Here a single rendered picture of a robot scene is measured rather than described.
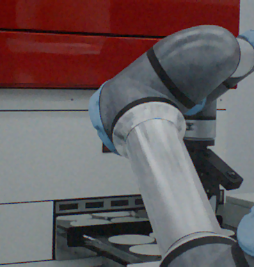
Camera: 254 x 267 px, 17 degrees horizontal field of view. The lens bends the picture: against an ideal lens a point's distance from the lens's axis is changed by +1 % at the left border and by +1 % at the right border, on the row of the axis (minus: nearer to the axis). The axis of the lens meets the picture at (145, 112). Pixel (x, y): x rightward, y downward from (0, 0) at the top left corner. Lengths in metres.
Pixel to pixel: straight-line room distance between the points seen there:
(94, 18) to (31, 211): 0.44
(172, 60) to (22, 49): 0.55
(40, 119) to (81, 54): 0.17
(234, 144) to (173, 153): 2.72
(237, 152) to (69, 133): 2.14
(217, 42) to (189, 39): 0.05
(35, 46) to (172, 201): 0.73
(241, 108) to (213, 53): 2.62
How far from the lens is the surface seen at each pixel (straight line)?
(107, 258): 1.87
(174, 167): 1.15
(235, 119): 3.89
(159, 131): 1.21
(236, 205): 2.03
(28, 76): 1.74
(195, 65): 1.26
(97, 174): 1.88
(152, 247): 1.75
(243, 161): 3.93
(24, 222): 1.83
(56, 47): 1.77
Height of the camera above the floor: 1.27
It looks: 3 degrees down
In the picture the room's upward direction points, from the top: 1 degrees clockwise
